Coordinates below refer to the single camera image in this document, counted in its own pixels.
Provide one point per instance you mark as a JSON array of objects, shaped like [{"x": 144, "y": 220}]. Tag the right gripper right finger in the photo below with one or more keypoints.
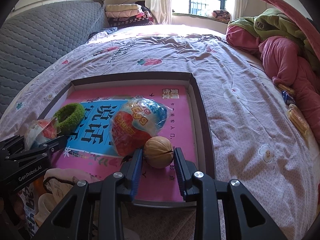
[{"x": 217, "y": 202}]

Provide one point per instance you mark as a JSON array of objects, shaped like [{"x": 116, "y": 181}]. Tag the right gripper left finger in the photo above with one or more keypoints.
[{"x": 90, "y": 207}]

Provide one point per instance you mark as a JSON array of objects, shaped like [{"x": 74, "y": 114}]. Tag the red snack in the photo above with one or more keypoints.
[
  {"x": 137, "y": 120},
  {"x": 40, "y": 132}
]

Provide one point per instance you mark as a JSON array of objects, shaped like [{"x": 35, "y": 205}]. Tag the cream mesh scrunchie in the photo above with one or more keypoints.
[{"x": 57, "y": 183}]

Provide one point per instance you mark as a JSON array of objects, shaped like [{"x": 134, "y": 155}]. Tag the tan walnut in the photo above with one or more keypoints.
[{"x": 158, "y": 152}]

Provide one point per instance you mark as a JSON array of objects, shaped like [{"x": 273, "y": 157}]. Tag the shallow grey cardboard tray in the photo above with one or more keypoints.
[{"x": 203, "y": 139}]

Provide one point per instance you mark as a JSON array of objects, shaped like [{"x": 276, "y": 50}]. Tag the pink strawberry print bedsheet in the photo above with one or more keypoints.
[{"x": 253, "y": 138}]

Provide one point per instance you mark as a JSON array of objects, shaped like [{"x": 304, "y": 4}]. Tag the yellow wrapped snack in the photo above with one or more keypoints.
[{"x": 297, "y": 118}]

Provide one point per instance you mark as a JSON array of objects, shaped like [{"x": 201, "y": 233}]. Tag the grey quilted headboard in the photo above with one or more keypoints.
[{"x": 36, "y": 38}]

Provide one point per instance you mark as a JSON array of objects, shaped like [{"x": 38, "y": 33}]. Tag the small blue snack packet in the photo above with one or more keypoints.
[{"x": 288, "y": 99}]

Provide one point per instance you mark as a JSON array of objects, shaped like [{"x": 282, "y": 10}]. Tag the dark clothing by headboard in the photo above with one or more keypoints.
[{"x": 106, "y": 31}]

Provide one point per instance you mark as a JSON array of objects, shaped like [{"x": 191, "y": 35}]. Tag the pink and green quilt pile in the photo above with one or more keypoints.
[{"x": 287, "y": 44}]

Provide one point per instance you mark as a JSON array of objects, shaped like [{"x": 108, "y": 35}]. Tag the stack of folded blankets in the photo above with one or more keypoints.
[{"x": 128, "y": 15}]

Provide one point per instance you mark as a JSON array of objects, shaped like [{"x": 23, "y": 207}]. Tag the floral cushion on windowsill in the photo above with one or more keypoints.
[{"x": 221, "y": 16}]

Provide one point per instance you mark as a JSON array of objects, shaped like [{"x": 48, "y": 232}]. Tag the cream left curtain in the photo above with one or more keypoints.
[{"x": 158, "y": 1}]

